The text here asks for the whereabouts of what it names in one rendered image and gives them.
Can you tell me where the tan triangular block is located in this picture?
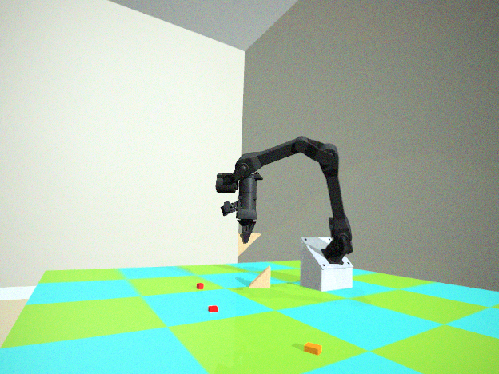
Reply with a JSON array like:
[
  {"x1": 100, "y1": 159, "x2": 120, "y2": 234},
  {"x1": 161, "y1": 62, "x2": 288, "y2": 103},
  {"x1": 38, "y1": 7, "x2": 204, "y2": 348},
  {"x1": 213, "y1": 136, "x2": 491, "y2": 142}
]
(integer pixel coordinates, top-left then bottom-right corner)
[
  {"x1": 249, "y1": 265, "x2": 271, "y2": 288},
  {"x1": 238, "y1": 233, "x2": 261, "y2": 256}
]

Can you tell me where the orange block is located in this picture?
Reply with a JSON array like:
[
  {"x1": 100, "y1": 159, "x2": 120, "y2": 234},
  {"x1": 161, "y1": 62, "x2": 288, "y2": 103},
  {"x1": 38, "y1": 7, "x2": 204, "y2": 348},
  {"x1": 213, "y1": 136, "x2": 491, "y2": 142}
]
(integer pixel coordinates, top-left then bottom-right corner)
[{"x1": 305, "y1": 342, "x2": 322, "y2": 355}]

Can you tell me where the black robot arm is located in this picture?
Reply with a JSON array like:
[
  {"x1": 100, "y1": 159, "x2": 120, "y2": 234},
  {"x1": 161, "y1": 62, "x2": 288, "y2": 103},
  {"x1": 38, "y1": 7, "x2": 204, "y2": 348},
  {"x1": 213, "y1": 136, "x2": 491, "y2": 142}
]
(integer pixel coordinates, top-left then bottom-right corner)
[{"x1": 215, "y1": 136, "x2": 353, "y2": 265}]

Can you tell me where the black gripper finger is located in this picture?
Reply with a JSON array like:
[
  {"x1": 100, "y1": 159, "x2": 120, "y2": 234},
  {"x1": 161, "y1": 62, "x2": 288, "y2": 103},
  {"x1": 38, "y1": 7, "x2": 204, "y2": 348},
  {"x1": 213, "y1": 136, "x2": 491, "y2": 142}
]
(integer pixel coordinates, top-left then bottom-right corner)
[{"x1": 237, "y1": 220, "x2": 256, "y2": 243}]

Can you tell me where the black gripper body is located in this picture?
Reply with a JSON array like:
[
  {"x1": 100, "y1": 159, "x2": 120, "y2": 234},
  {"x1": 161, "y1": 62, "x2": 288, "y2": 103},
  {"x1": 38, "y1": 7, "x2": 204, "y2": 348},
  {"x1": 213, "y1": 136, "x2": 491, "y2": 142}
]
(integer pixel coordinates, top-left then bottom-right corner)
[{"x1": 236, "y1": 193, "x2": 257, "y2": 221}]

